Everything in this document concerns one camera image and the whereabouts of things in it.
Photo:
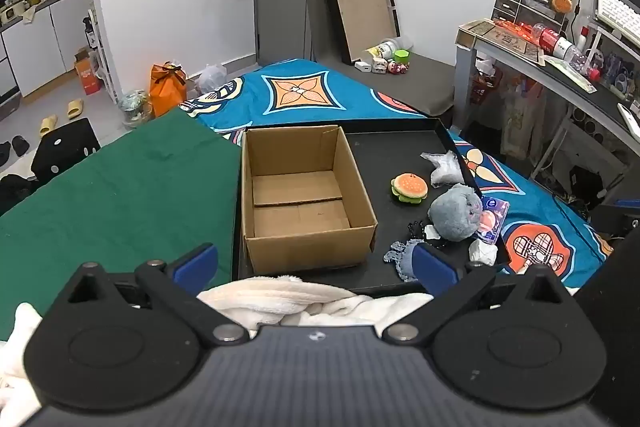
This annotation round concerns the black and white plush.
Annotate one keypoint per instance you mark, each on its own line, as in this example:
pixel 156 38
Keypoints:
pixel 12 192

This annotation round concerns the black lace cloth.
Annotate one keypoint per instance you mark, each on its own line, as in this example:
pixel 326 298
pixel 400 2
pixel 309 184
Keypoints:
pixel 420 229

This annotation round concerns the white kitchen cabinet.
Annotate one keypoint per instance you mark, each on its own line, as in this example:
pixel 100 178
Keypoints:
pixel 45 42

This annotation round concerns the red and white bottle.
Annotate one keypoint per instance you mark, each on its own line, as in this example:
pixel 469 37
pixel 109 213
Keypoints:
pixel 557 44

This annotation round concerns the red basket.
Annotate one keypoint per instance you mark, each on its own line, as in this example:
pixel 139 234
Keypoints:
pixel 486 86

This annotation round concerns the small white toy figure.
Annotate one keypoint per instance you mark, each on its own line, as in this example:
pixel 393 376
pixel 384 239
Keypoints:
pixel 380 65

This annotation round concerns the white narrow rack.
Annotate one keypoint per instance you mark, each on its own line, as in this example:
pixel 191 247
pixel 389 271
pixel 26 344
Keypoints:
pixel 102 52

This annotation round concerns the grey desk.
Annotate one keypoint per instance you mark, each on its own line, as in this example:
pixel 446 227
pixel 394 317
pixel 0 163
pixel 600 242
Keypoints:
pixel 565 82

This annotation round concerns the blue patterned blanket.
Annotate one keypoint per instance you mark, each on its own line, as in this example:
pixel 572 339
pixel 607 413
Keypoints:
pixel 320 94

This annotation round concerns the grey fluffy plush ball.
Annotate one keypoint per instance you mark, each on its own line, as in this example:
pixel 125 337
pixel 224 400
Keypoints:
pixel 452 212

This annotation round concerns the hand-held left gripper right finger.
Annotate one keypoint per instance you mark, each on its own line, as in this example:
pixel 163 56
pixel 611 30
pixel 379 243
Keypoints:
pixel 434 269

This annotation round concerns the white fleece blanket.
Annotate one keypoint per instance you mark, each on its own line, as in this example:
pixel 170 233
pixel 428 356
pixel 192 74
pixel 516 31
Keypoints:
pixel 325 302

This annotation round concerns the grey floor mattress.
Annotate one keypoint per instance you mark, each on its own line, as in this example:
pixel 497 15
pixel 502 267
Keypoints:
pixel 425 82

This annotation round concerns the round orange plush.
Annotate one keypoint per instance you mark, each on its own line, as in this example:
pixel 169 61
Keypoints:
pixel 562 3

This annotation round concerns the white charger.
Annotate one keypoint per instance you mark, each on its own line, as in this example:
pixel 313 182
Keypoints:
pixel 362 67

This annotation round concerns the pair of black slippers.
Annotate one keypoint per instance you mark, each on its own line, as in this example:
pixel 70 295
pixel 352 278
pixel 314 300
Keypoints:
pixel 15 147

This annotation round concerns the blue-grey crochet cloth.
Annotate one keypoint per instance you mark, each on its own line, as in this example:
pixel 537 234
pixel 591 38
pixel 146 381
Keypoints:
pixel 400 259

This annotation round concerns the white plastic bag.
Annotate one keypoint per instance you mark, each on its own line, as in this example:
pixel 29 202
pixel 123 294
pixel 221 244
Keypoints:
pixel 482 252
pixel 212 77

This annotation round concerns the black-framed cardboard board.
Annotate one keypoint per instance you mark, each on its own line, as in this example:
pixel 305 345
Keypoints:
pixel 360 2

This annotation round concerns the white keyboard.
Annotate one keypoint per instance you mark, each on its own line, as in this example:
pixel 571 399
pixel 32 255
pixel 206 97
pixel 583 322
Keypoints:
pixel 617 12

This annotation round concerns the large shallow black tray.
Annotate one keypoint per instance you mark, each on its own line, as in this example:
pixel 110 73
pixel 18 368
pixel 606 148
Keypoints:
pixel 385 157

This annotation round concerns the purple tissue pack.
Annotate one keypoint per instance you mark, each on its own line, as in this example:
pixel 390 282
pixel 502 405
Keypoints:
pixel 492 217

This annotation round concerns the white plastic jar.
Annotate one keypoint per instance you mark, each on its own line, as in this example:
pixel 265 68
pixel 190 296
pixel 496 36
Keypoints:
pixel 382 49

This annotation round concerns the cream hanging bag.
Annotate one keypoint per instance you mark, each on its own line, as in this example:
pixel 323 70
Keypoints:
pixel 520 117

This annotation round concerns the crumpled clear plastic bag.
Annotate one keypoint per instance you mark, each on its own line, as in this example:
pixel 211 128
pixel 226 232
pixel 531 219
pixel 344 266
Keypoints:
pixel 447 169

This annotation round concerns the black dice-shaped stool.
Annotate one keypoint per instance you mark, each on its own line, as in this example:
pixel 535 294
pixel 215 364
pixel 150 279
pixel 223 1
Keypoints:
pixel 65 152

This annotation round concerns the orange carton box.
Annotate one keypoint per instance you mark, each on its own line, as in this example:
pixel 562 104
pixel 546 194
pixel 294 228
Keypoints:
pixel 89 74

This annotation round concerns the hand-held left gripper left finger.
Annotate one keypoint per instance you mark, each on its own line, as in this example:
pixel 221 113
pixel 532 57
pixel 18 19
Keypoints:
pixel 196 266

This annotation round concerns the orange gift bag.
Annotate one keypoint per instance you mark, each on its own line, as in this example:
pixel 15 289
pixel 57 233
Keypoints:
pixel 167 89

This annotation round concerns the hamburger plush toy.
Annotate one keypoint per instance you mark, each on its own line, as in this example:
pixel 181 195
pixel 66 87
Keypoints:
pixel 409 188

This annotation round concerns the green cloth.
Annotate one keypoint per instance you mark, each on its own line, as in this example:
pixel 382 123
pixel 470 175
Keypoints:
pixel 125 207

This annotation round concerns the green small container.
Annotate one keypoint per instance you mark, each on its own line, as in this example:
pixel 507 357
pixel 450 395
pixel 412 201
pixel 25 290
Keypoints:
pixel 401 57

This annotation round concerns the cardboard box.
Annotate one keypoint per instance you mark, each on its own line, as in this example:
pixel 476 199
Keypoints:
pixel 300 247

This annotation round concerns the small red toy figure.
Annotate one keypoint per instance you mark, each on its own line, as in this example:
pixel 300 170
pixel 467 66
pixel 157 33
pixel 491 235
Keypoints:
pixel 397 68

